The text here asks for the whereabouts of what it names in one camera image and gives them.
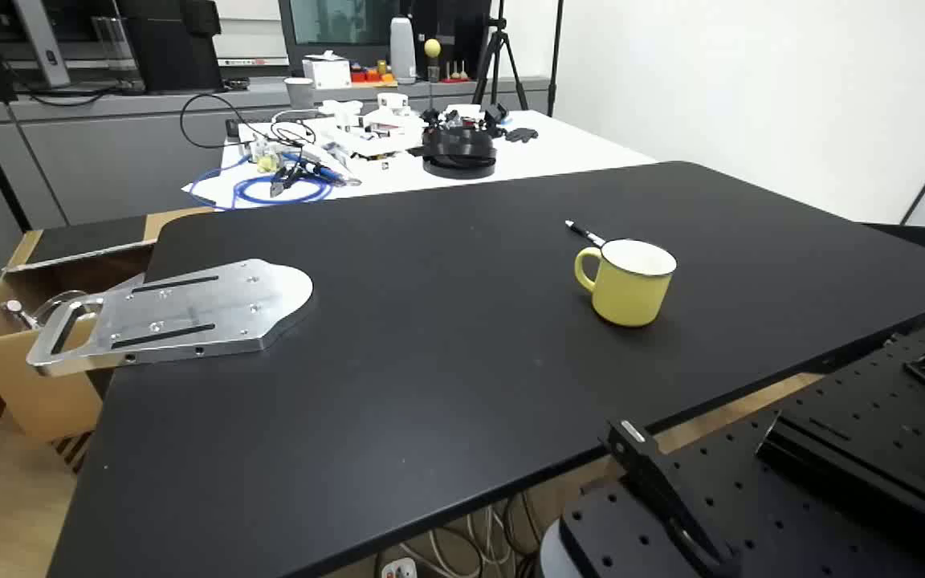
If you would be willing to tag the black and white pen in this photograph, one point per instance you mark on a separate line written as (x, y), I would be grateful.
(587, 234)

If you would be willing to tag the black headset device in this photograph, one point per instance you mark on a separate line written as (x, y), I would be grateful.
(461, 148)

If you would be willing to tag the yellow enamel mug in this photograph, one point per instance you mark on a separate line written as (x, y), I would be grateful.
(629, 287)

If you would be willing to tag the white work table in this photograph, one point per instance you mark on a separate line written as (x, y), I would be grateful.
(561, 154)

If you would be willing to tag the white electronic parts pile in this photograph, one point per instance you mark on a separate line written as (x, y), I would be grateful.
(361, 131)

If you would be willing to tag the small red objects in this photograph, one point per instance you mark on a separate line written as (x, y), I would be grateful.
(371, 74)

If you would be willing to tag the small yellow ball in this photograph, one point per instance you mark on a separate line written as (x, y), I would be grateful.
(432, 48)

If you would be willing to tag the white cylinder speaker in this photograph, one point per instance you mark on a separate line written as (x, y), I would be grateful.
(404, 48)

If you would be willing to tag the black vertical pole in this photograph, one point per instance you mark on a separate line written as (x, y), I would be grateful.
(556, 52)

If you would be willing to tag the small white box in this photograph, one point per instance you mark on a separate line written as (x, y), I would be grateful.
(325, 73)

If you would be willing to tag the black table clamp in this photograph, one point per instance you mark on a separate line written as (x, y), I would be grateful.
(664, 487)

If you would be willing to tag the white power strip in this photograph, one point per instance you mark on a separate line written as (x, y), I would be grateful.
(401, 565)

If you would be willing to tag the dark framed monitor screen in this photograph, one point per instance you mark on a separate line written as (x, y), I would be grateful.
(339, 21)

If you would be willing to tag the black flat sheet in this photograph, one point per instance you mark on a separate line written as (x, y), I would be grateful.
(87, 238)

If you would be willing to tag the grey counter cabinet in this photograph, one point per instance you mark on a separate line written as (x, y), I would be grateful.
(97, 163)

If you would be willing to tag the black perforated breadboard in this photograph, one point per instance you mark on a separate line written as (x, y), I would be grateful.
(849, 502)

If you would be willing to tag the open brown cardboard box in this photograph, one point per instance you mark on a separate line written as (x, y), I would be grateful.
(23, 391)

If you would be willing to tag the black aluminium rail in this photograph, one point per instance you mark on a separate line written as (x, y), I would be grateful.
(870, 466)

